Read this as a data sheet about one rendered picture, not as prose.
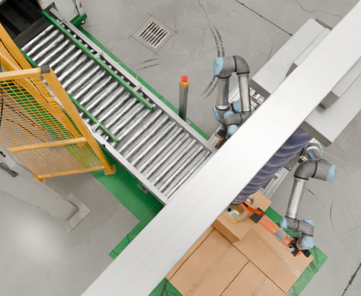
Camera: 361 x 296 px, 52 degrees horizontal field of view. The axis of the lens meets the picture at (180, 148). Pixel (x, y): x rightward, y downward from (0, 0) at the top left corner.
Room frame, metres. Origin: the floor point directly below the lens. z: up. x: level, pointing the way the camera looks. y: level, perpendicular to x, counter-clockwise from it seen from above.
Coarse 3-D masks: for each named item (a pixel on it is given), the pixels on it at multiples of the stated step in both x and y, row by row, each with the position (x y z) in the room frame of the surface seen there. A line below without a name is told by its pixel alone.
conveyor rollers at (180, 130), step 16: (32, 48) 2.09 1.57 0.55; (48, 48) 2.10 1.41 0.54; (64, 64) 1.92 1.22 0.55; (80, 64) 1.94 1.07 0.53; (80, 80) 1.74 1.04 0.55; (96, 80) 1.76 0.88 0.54; (80, 96) 1.58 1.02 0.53; (112, 96) 1.59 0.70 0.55; (128, 96) 1.60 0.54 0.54; (96, 112) 1.41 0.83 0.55; (112, 112) 1.42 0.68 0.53; (144, 112) 1.44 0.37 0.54; (160, 112) 1.44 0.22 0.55; (128, 128) 1.26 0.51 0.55; (144, 128) 1.27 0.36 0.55; (112, 144) 1.09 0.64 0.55; (128, 144) 1.10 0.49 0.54; (176, 144) 1.12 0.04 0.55; (192, 144) 1.13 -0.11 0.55; (160, 160) 0.95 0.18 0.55; (176, 160) 0.96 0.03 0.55; (192, 160) 0.98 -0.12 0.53; (144, 176) 0.79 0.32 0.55; (160, 176) 0.80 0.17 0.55; (176, 176) 0.81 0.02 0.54
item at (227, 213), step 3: (228, 207) 0.48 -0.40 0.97; (231, 207) 0.48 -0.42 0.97; (234, 207) 0.48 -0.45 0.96; (225, 210) 0.45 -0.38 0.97; (228, 210) 0.45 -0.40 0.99; (231, 210) 0.45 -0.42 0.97; (234, 210) 0.46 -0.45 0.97; (237, 210) 0.46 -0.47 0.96; (225, 213) 0.43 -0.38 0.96; (228, 213) 0.43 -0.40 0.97; (231, 213) 0.43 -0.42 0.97; (237, 213) 0.43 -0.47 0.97; (240, 213) 0.44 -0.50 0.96; (228, 216) 0.41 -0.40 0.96; (231, 216) 0.41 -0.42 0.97; (231, 219) 0.39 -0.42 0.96; (234, 219) 0.39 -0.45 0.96; (234, 222) 0.37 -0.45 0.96
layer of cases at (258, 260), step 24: (216, 240) 0.25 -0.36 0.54; (240, 240) 0.26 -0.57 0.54; (264, 240) 0.27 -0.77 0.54; (192, 264) 0.04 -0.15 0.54; (216, 264) 0.05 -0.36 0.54; (240, 264) 0.06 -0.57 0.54; (264, 264) 0.07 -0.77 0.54; (288, 264) 0.08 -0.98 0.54; (192, 288) -0.15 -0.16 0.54; (216, 288) -0.14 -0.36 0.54; (240, 288) -0.13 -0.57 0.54; (264, 288) -0.12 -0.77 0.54; (288, 288) -0.11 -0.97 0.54
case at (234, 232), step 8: (256, 192) 0.61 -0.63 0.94; (264, 200) 0.55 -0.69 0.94; (240, 208) 0.48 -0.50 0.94; (264, 208) 0.49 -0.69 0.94; (224, 216) 0.41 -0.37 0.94; (248, 216) 0.42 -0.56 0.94; (216, 224) 0.37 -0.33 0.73; (224, 224) 0.35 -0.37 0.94; (232, 224) 0.35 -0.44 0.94; (240, 224) 0.35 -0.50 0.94; (248, 224) 0.36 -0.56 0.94; (224, 232) 0.31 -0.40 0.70; (232, 232) 0.29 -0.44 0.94; (240, 232) 0.29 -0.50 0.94; (232, 240) 0.25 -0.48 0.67
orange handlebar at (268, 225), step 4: (240, 204) 0.48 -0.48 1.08; (248, 204) 0.49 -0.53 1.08; (244, 208) 0.46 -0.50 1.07; (248, 212) 0.43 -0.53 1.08; (268, 220) 0.38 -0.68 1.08; (264, 224) 0.34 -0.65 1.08; (268, 224) 0.34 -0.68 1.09; (272, 224) 0.35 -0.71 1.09; (268, 228) 0.31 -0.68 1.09; (276, 228) 0.32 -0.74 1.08; (272, 232) 0.29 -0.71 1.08; (288, 240) 0.24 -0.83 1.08; (284, 244) 0.21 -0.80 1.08; (300, 252) 0.16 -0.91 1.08
